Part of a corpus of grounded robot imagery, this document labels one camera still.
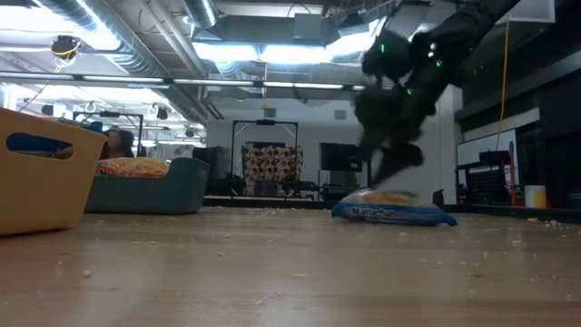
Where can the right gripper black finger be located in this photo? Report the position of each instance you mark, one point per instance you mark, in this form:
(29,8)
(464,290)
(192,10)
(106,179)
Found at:
(397,161)
(365,145)

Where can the yellow plastic bin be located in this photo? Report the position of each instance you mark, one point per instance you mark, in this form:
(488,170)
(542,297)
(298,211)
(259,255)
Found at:
(45,200)

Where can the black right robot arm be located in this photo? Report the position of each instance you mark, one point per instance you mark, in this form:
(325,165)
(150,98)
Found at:
(454,41)

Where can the black monitor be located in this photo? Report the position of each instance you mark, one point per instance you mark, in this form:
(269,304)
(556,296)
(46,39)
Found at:
(338,156)

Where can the whiteboard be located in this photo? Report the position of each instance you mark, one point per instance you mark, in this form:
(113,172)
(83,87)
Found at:
(476,145)

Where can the black shelf rack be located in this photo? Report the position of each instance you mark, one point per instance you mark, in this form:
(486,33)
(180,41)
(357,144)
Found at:
(488,186)

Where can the red patterned cloth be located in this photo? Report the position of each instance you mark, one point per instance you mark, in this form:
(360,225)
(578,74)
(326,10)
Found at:
(272,163)

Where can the red pole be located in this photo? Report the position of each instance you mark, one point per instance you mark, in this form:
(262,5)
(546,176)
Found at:
(512,181)

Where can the white and yellow bucket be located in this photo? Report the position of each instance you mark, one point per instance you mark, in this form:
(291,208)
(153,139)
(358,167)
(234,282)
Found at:
(535,197)

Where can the white ceiling box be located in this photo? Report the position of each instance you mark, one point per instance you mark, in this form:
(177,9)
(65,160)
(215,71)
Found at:
(531,11)

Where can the long ceiling light bar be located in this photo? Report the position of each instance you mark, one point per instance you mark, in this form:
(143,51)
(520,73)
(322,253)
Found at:
(204,82)

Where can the teal plastic bin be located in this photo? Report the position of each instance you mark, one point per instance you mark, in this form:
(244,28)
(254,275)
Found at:
(145,195)

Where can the person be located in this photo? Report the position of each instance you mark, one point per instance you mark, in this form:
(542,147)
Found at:
(119,143)

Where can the grey wall vent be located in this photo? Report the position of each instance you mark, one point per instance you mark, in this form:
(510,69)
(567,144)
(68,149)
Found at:
(340,115)

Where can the black gantry frame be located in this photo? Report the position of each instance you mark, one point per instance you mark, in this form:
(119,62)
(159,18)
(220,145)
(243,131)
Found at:
(264,122)

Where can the silver ceiling air duct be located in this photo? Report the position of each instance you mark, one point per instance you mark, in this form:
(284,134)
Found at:
(136,59)

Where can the black ceiling dome camera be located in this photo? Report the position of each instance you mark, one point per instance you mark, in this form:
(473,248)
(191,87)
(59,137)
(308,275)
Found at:
(65,46)

